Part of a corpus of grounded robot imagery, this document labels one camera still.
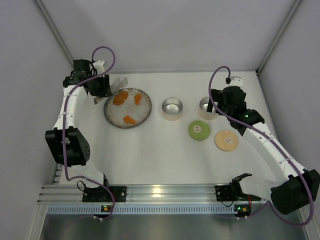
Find steel lunch container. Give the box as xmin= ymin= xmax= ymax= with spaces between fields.
xmin=198 ymin=96 xmax=219 ymax=121
xmin=161 ymin=97 xmax=184 ymax=121

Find steel tongs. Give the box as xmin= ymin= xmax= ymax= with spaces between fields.
xmin=93 ymin=77 xmax=128 ymax=105

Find orange food piece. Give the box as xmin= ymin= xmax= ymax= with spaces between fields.
xmin=123 ymin=115 xmax=136 ymax=125
xmin=113 ymin=91 xmax=129 ymax=106
xmin=134 ymin=93 xmax=142 ymax=105

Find green round lid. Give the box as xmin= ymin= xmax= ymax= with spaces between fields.
xmin=188 ymin=120 xmax=211 ymax=141

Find beige round lid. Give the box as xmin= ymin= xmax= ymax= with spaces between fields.
xmin=214 ymin=130 xmax=239 ymax=152

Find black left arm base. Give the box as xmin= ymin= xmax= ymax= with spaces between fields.
xmin=82 ymin=186 xmax=127 ymax=203

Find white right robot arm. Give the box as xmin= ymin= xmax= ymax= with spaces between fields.
xmin=207 ymin=86 xmax=320 ymax=215

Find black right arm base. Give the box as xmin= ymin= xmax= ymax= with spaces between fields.
xmin=214 ymin=173 xmax=252 ymax=202

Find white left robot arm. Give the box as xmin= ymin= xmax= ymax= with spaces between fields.
xmin=45 ymin=74 xmax=112 ymax=195

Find speckled ceramic plate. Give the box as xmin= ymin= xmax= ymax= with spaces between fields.
xmin=103 ymin=88 xmax=152 ymax=129

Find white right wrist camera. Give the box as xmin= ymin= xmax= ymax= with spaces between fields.
xmin=229 ymin=76 xmax=244 ymax=89

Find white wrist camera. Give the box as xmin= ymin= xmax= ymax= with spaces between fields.
xmin=91 ymin=60 xmax=105 ymax=76
xmin=229 ymin=76 xmax=244 ymax=89

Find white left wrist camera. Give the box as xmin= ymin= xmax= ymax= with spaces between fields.
xmin=91 ymin=60 xmax=105 ymax=76

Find aluminium frame rail left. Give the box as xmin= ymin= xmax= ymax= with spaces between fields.
xmin=33 ymin=0 xmax=74 ymax=66

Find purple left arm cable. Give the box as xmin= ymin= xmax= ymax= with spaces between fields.
xmin=61 ymin=46 xmax=117 ymax=222

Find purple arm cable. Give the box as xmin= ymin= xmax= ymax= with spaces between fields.
xmin=61 ymin=46 xmax=117 ymax=222
xmin=207 ymin=65 xmax=316 ymax=227

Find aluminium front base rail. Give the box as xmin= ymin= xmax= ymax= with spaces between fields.
xmin=37 ymin=183 xmax=268 ymax=205

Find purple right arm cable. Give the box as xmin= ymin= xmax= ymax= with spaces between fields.
xmin=207 ymin=65 xmax=316 ymax=227

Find aluminium frame post right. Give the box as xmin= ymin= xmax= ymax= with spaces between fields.
xmin=255 ymin=0 xmax=305 ymax=77

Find grey slotted cable duct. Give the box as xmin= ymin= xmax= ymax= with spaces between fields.
xmin=47 ymin=204 xmax=237 ymax=215

